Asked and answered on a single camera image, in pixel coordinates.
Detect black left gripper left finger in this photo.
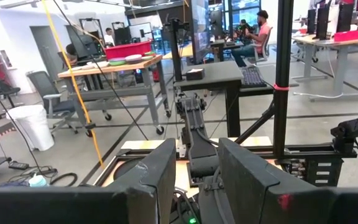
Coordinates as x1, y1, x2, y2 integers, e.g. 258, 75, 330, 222
0, 138, 177, 224

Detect black keyboard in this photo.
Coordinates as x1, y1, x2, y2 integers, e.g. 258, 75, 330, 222
240, 65, 267, 89

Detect black pole stand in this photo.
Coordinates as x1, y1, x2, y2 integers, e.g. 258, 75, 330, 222
163, 17, 189, 82

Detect light grey office chair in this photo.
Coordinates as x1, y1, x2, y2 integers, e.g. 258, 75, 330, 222
253, 26, 275, 65

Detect person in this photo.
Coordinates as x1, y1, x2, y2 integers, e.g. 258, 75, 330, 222
231, 9, 273, 68
65, 43, 78, 66
236, 19, 256, 43
103, 27, 116, 48

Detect red plastic bin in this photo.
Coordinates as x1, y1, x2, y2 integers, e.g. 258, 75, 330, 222
103, 41, 154, 60

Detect white floor cable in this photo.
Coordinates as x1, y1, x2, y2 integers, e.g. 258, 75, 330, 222
293, 91, 346, 100

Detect green purple bowl stack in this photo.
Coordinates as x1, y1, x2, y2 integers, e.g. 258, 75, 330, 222
108, 57, 127, 67

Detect black power adapter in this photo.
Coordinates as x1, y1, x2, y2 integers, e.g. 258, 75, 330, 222
7, 160, 30, 171

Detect red flat box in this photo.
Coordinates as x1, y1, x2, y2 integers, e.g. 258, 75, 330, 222
333, 29, 358, 42

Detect small black box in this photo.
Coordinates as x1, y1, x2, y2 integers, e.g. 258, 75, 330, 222
185, 68, 206, 82

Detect white trash bin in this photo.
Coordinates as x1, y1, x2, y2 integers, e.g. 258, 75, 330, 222
6, 104, 55, 152

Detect black computer monitor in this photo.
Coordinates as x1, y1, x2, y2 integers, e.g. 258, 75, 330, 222
66, 25, 101, 60
306, 8, 318, 35
336, 2, 356, 34
314, 3, 331, 40

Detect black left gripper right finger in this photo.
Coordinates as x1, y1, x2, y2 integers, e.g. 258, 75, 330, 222
218, 137, 358, 224

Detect pale pink plate stack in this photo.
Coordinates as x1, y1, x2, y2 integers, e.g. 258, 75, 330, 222
124, 54, 144, 65

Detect grey work table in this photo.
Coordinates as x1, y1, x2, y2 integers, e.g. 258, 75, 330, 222
291, 30, 358, 103

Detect large black monitor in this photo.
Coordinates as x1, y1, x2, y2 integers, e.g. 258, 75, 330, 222
188, 0, 213, 65

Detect black desk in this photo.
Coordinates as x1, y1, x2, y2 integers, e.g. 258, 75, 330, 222
173, 60, 291, 138

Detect yellow cable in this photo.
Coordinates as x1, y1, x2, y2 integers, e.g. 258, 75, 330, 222
40, 0, 105, 169

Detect black aluminium table frame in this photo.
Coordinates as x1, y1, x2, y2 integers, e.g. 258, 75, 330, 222
93, 0, 358, 187

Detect long thin black cable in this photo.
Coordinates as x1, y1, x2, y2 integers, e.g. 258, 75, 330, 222
52, 0, 149, 141

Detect wooden table grey legs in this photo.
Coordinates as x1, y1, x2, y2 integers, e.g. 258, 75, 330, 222
57, 54, 173, 136

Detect black coiled cable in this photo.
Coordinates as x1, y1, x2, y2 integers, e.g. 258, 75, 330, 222
48, 172, 79, 187

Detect black box white labels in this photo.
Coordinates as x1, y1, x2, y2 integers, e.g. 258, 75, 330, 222
290, 155, 344, 188

